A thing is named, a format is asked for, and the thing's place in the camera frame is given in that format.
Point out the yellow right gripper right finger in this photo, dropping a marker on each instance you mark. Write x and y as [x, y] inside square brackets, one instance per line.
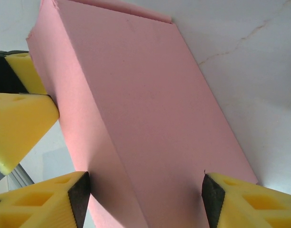
[254, 206]

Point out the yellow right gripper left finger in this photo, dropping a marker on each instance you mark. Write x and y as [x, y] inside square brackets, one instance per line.
[36, 206]

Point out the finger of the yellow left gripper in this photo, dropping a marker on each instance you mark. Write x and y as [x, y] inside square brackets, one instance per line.
[14, 73]
[19, 128]

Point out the pink paper box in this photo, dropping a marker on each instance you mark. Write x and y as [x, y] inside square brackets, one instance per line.
[147, 107]

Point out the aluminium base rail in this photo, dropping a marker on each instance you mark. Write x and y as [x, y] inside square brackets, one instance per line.
[19, 178]

